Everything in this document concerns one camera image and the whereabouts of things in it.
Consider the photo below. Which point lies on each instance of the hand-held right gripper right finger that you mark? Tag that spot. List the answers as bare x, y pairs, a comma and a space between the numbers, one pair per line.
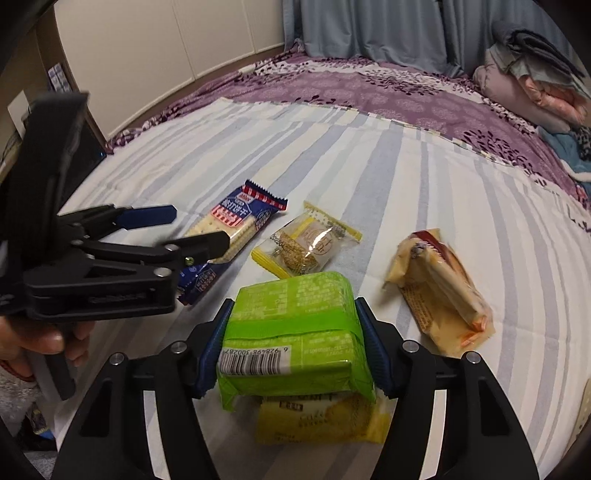
378, 360

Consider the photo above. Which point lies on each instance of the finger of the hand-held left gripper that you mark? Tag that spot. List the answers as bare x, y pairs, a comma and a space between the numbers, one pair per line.
147, 216
203, 244

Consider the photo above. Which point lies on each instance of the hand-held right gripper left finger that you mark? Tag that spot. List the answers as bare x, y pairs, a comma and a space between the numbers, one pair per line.
213, 355

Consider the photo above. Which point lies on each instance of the blue cracker packet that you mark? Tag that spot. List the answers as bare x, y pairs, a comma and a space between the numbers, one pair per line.
240, 217

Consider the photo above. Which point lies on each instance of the lime green snack packet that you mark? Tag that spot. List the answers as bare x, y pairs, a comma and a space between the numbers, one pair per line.
291, 323

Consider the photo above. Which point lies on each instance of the yellow cracker print packet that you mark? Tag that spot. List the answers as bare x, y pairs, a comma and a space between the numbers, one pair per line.
318, 420

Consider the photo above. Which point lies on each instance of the beige maroon snack packet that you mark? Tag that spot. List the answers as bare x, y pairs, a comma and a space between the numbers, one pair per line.
443, 300

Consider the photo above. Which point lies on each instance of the clear sesame cake packet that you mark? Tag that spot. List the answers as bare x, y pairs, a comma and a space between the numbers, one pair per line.
304, 244

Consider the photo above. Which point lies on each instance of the person's left forearm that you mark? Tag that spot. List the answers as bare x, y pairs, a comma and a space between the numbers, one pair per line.
16, 397

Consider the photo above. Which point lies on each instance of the person's left hand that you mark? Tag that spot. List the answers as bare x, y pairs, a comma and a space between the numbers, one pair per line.
27, 341

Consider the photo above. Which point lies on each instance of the small blue box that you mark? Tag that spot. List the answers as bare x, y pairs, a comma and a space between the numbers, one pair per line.
57, 77

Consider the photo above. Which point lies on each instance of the wooden bedside shelf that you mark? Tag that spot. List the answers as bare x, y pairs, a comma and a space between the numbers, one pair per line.
46, 50

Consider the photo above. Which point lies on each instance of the white wardrobe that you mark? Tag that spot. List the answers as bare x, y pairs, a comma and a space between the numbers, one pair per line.
161, 37

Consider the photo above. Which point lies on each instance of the striped bed sheet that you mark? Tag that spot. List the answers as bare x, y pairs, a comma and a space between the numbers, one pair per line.
369, 175

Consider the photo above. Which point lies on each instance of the purple floral bedsheet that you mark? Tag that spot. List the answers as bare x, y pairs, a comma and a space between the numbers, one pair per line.
369, 87

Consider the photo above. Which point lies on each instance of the blue grey curtain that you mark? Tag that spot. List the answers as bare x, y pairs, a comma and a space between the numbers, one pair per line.
369, 27

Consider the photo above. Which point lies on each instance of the teal fleece blanket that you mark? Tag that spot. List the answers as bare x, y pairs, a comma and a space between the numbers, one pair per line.
563, 147

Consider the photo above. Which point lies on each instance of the pile of folded blankets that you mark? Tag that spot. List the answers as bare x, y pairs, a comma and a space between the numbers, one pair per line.
521, 87

